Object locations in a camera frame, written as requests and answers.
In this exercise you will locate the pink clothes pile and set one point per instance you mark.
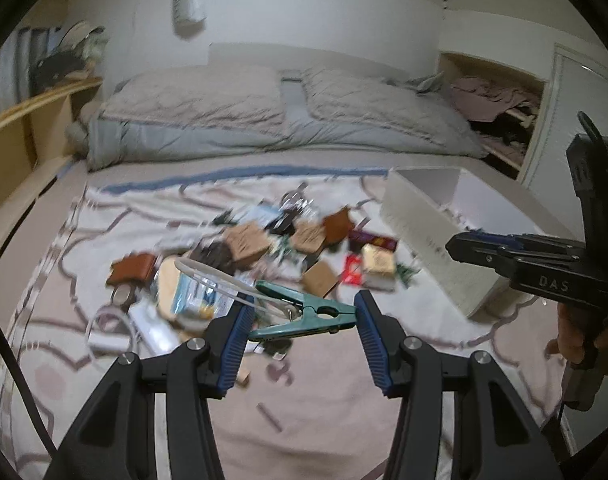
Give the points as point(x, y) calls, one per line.
point(484, 97)

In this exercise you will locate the printed wooden coaster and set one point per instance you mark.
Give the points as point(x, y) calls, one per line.
point(309, 237)

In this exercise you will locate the green plush toy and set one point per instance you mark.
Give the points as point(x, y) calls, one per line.
point(96, 50)

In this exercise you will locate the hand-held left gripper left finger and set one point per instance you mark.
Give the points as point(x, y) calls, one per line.
point(234, 350)

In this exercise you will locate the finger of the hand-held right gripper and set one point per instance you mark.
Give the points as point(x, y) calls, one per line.
point(479, 252)
point(549, 247)

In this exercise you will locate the cartoon printed blanket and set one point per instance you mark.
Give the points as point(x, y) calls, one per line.
point(309, 435)

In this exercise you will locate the black hair claw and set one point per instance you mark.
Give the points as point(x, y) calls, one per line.
point(211, 255)

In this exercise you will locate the grey curtain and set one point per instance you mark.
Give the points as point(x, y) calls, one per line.
point(14, 70)

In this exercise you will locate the wooden bedside shelf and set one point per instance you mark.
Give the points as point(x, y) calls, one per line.
point(49, 110)

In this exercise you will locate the black green pen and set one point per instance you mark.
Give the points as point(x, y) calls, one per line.
point(224, 217)

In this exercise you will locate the plain wooden coaster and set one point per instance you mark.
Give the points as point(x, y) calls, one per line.
point(319, 280)

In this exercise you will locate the grey duvet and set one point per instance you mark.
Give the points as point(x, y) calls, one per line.
point(184, 145)

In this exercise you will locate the white shoe box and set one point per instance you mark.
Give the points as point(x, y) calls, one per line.
point(434, 225)

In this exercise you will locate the printed wooden block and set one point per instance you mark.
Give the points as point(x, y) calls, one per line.
point(246, 245)

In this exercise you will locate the grey cushion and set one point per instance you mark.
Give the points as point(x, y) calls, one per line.
point(429, 82)

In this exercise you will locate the green clip with white loop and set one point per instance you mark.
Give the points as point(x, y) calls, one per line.
point(304, 312)
point(406, 275)

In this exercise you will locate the brown leather pouch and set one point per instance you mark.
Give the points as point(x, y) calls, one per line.
point(131, 267)

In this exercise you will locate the black round case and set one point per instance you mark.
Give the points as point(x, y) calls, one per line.
point(283, 222)

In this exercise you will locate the white power bank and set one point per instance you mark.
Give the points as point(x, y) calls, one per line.
point(149, 325)

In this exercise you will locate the gold carton box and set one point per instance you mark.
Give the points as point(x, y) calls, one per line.
point(379, 262)

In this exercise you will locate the person's right hand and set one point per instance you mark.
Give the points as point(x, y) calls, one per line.
point(569, 332)

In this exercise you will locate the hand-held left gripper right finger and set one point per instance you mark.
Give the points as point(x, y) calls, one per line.
point(374, 345)

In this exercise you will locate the beige quilted pillow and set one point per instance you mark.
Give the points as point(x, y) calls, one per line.
point(194, 100)
point(374, 100)

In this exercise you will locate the white cap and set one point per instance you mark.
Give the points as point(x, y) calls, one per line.
point(79, 32)

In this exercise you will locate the wooden wardrobe niche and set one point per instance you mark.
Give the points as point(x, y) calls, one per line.
point(484, 65)

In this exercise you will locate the brown leather card holder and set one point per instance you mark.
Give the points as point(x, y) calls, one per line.
point(339, 225)

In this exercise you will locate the small tape roll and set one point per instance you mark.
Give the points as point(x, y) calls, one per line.
point(121, 296)

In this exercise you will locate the light blue packet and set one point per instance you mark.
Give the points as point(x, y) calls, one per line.
point(266, 215)

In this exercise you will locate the foil wet wipe packet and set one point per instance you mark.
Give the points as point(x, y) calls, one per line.
point(194, 300)

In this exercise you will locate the small red packet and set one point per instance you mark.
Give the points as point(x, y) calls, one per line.
point(351, 272)

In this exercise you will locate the black bag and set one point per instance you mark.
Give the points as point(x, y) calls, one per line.
point(59, 67)

